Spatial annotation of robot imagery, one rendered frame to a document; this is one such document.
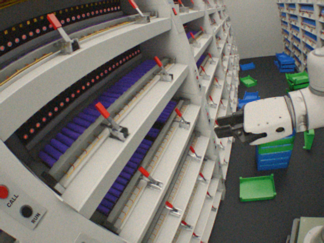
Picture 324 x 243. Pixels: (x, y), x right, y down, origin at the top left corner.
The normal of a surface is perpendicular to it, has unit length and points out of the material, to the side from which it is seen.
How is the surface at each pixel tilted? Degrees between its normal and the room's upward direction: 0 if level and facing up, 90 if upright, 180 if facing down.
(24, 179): 90
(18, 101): 110
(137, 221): 20
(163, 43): 90
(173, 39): 90
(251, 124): 16
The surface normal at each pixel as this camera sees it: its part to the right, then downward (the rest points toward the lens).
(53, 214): 0.84, -0.04
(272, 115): -0.56, -0.66
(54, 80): 0.91, 0.24
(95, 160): -0.05, -0.74
